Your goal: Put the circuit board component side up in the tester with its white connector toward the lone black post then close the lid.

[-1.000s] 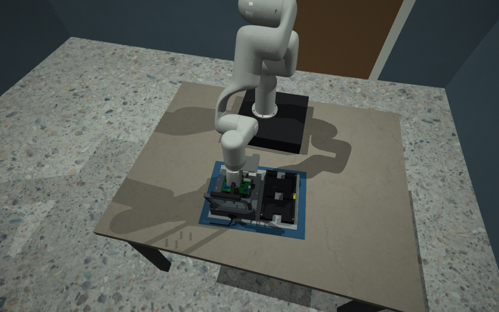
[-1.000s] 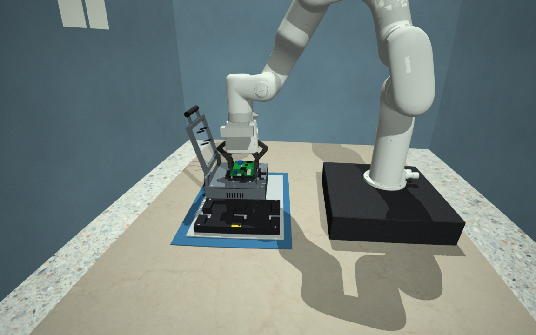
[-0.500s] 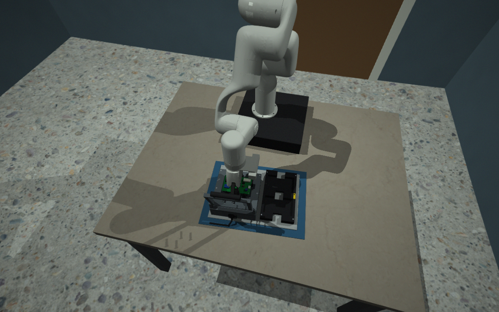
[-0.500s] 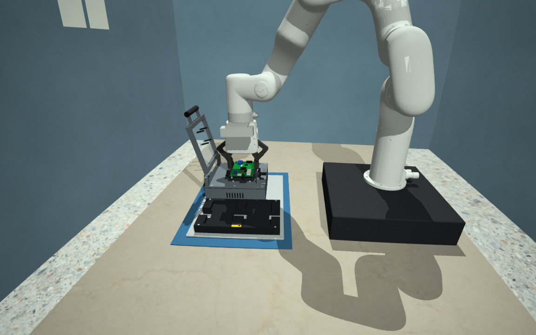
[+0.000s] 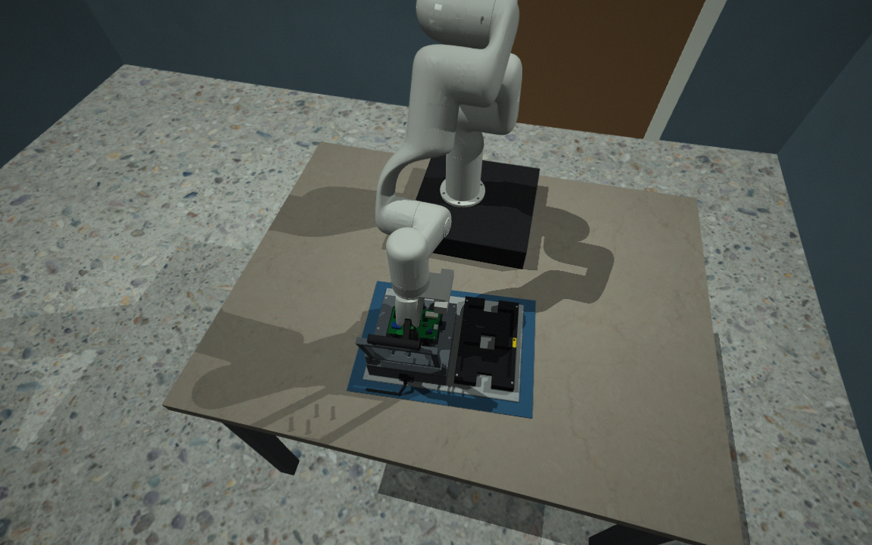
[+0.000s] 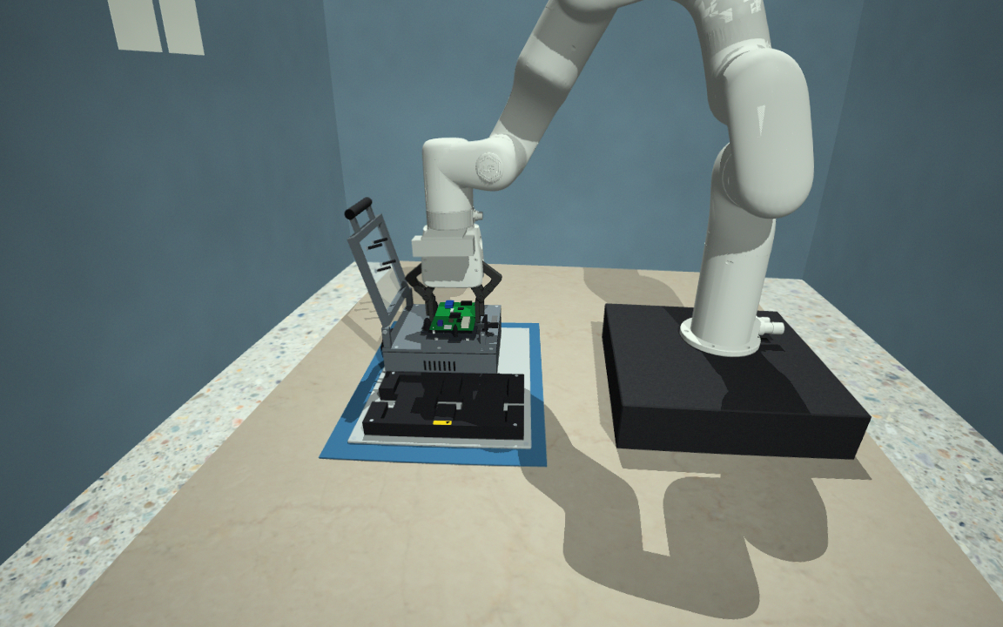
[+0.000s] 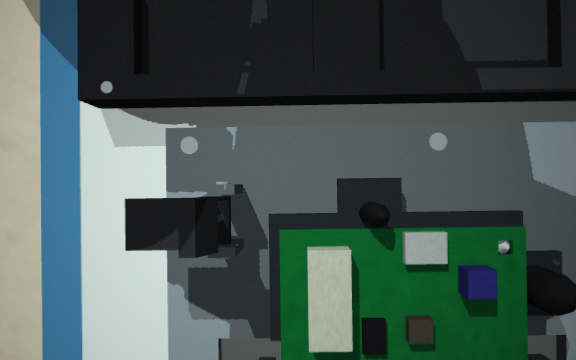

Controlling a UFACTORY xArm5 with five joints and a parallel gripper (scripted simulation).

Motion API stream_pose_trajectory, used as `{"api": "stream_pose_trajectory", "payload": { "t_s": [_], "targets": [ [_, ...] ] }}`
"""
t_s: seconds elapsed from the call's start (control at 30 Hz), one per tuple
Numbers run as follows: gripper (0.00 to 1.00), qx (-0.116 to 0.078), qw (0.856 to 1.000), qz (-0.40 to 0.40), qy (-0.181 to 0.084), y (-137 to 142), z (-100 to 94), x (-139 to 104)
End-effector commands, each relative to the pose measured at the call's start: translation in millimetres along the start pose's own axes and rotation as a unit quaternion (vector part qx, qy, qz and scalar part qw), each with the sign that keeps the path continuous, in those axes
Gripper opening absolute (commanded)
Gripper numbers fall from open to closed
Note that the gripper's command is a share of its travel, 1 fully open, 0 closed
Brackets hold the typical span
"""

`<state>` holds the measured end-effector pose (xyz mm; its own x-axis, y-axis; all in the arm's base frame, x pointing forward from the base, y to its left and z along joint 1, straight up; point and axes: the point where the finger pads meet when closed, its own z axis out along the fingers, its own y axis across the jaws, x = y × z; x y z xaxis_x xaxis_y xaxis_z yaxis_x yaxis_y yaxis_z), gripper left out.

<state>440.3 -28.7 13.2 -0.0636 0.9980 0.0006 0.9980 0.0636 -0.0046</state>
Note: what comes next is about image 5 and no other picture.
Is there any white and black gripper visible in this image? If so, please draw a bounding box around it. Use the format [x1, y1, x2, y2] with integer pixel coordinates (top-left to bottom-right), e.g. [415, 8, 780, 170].
[393, 289, 425, 341]

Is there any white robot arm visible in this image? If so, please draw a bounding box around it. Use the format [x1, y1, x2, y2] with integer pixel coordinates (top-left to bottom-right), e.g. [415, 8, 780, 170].
[375, 0, 522, 315]

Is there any green circuit board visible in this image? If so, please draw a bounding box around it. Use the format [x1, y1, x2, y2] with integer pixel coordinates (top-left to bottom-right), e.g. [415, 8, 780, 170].
[388, 306, 441, 340]

